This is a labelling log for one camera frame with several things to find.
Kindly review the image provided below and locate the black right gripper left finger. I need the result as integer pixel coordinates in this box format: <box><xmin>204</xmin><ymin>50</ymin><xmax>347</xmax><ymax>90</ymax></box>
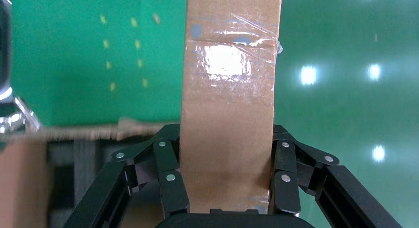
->
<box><xmin>64</xmin><ymin>123</ymin><xmax>191</xmax><ymax>228</ymax></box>

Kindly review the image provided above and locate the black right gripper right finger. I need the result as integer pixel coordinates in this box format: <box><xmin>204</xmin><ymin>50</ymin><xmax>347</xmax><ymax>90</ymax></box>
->
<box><xmin>268</xmin><ymin>124</ymin><xmax>403</xmax><ymax>228</ymax></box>

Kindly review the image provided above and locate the small taped cardboard box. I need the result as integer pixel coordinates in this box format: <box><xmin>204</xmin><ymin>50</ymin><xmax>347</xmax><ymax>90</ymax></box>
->
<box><xmin>179</xmin><ymin>0</ymin><xmax>283</xmax><ymax>215</ymax></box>

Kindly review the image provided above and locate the silver binder clip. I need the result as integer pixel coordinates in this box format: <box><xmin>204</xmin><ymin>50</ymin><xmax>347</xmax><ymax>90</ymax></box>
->
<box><xmin>0</xmin><ymin>95</ymin><xmax>42</xmax><ymax>135</ymax></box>

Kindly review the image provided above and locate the large green table cloth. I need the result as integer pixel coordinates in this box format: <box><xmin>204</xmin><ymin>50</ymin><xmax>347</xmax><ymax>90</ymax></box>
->
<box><xmin>9</xmin><ymin>0</ymin><xmax>188</xmax><ymax>127</ymax></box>

